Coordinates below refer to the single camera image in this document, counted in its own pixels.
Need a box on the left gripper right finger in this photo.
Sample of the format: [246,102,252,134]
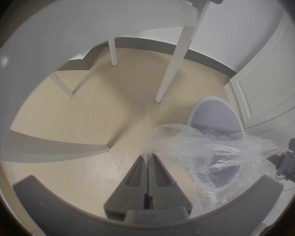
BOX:
[151,153,193,215]

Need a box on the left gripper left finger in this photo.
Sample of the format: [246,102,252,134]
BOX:
[104,155,146,219]

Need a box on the clear plastic bag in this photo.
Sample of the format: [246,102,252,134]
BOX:
[141,124,281,206]

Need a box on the white trash bin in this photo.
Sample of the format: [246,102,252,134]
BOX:
[186,96,245,194]

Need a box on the white wardrobe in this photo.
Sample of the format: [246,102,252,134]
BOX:
[223,9,295,142]

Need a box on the grey and white chair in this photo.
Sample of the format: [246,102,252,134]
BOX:
[0,0,224,163]

